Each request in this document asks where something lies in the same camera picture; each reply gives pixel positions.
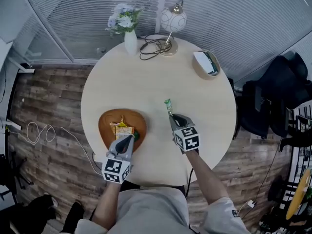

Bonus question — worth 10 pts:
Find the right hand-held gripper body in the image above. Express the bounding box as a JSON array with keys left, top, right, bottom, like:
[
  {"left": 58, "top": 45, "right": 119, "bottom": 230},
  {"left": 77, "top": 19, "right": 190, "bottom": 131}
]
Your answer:
[{"left": 172, "top": 125, "right": 201, "bottom": 155}]

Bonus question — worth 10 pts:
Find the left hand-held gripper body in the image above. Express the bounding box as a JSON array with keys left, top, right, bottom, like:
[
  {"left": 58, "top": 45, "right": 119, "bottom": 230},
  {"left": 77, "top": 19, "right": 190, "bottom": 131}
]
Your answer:
[{"left": 101, "top": 152, "right": 134, "bottom": 185}]

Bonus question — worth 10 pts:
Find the small green candy packet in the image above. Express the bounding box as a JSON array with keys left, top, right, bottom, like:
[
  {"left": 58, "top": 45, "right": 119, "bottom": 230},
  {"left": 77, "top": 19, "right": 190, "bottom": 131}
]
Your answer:
[{"left": 164, "top": 98, "right": 174, "bottom": 117}]

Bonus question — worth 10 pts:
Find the small yellow orange snack packet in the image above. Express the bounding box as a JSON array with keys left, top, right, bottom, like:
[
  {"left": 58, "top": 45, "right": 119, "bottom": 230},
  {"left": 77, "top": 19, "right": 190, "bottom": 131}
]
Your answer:
[{"left": 114, "top": 125, "right": 135, "bottom": 141}]

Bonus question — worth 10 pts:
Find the brown wooden tray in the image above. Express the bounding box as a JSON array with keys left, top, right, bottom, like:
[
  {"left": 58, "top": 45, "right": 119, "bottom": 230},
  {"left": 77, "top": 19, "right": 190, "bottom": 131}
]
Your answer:
[{"left": 98, "top": 108, "right": 148, "bottom": 153}]

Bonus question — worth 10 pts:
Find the large green yellow snack bag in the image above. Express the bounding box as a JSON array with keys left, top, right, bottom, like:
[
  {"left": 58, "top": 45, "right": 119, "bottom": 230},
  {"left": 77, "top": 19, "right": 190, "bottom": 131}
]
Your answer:
[{"left": 109, "top": 116, "right": 142, "bottom": 141}]

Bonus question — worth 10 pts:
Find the person's right forearm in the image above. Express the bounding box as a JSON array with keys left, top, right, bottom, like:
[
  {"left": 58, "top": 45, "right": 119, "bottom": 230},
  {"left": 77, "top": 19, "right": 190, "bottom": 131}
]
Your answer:
[{"left": 186, "top": 150, "right": 230, "bottom": 204}]

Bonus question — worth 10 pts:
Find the person's left forearm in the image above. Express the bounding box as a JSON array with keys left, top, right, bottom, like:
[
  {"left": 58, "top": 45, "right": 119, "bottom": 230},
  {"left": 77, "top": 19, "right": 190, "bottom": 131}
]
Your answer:
[{"left": 91, "top": 183, "right": 122, "bottom": 230}]

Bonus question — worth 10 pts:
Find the metal shelf rack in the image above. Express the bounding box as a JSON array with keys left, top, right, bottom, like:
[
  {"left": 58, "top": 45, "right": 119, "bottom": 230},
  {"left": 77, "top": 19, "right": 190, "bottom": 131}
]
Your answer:
[{"left": 268, "top": 106, "right": 312, "bottom": 229}]

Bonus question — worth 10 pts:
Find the person's grey shirt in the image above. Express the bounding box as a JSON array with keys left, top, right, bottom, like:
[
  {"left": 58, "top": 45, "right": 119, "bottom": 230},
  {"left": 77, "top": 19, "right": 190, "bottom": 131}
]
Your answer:
[{"left": 75, "top": 186, "right": 252, "bottom": 234}]

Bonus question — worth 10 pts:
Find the dark green packet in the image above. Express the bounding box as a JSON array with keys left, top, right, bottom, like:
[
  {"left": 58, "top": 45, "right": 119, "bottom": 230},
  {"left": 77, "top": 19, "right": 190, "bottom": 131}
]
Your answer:
[{"left": 203, "top": 50, "right": 219, "bottom": 76}]

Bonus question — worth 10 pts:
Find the white packet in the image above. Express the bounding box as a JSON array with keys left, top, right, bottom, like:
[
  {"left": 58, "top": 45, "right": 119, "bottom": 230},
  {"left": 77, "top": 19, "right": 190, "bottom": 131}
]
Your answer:
[{"left": 193, "top": 51, "right": 213, "bottom": 73}]

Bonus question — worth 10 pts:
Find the black office chair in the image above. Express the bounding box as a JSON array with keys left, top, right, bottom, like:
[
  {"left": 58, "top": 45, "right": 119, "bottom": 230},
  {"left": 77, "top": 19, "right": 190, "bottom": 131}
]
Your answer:
[{"left": 234, "top": 55, "right": 312, "bottom": 140}]

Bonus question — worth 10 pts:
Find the white vase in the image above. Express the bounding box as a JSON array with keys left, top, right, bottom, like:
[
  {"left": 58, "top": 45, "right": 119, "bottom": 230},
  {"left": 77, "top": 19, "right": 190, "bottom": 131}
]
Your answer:
[{"left": 124, "top": 29, "right": 138, "bottom": 56}]

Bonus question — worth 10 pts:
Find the black stand base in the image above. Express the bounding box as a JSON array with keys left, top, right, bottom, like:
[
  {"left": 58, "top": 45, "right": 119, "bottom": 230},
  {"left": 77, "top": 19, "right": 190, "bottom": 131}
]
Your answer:
[{"left": 0, "top": 152, "right": 35, "bottom": 199}]

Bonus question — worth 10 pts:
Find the white globe table lamp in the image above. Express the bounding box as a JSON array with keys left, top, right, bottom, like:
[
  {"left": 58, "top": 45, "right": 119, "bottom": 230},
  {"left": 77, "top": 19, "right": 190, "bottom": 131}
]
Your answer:
[{"left": 156, "top": 0, "right": 188, "bottom": 57}]

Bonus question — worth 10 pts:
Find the white desk foot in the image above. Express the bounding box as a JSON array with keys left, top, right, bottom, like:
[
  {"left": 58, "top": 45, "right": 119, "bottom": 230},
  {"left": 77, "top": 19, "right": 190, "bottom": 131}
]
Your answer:
[{"left": 0, "top": 118, "right": 22, "bottom": 131}]

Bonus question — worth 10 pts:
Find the white blue flower bouquet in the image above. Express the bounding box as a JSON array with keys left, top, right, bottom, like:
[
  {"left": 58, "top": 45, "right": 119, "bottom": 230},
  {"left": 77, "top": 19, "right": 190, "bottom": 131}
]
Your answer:
[{"left": 104, "top": 3, "right": 144, "bottom": 36}]

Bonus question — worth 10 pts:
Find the yellow round board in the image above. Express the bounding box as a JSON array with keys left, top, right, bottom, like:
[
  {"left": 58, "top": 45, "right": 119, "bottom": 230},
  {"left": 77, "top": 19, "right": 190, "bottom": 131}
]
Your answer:
[{"left": 285, "top": 169, "right": 312, "bottom": 220}]

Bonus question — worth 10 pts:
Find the white floor cable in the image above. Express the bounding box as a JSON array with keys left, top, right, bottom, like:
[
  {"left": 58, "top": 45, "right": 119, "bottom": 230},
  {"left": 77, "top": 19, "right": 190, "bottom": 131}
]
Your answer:
[{"left": 18, "top": 122, "right": 103, "bottom": 175}]

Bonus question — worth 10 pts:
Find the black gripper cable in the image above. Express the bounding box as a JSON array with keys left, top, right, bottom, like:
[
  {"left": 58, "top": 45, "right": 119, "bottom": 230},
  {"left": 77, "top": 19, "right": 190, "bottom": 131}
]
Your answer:
[{"left": 186, "top": 168, "right": 195, "bottom": 199}]

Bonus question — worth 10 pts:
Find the black lamp cable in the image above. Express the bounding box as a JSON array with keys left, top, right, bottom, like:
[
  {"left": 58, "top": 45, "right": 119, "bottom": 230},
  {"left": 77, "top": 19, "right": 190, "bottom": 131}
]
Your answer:
[{"left": 139, "top": 35, "right": 173, "bottom": 61}]

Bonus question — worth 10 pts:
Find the white desk frame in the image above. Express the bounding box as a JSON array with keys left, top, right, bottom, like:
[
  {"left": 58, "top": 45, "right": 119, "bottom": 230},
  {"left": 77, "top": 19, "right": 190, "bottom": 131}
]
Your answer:
[{"left": 0, "top": 35, "right": 35, "bottom": 73}]

